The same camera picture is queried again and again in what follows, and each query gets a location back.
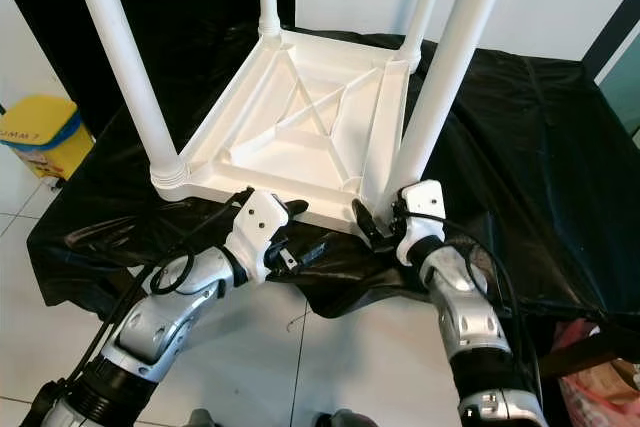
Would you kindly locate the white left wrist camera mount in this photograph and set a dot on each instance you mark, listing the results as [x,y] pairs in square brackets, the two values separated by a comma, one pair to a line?
[260,219]

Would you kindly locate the grey robot foot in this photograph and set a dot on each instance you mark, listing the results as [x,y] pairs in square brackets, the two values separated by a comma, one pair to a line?
[200,419]
[345,419]

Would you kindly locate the yellow bin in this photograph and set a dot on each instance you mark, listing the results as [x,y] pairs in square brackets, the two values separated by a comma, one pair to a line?
[45,137]

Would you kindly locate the pink plastic bag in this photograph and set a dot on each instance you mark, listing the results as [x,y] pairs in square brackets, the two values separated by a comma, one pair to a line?
[605,387]

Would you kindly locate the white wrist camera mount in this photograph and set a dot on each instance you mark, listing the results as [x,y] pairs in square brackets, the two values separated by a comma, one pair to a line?
[425,202]
[260,219]

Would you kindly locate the black plastic table cover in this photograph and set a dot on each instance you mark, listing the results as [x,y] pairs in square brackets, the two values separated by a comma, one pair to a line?
[540,167]

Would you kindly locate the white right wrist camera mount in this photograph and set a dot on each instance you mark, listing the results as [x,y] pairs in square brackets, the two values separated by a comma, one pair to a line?
[425,202]

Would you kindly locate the grey left robot foot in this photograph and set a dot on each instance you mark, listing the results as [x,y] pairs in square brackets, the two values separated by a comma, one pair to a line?
[200,419]

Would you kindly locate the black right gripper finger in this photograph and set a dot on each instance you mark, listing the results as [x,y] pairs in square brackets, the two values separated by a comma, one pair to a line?
[369,223]

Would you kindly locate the grey right robot foot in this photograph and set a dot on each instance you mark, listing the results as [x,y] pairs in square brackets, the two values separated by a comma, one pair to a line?
[345,419]

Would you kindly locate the white plastic table top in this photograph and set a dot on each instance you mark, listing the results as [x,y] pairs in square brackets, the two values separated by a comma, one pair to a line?
[290,157]

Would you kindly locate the dark door frame strip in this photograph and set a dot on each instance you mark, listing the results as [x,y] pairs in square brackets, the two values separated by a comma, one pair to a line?
[615,42]

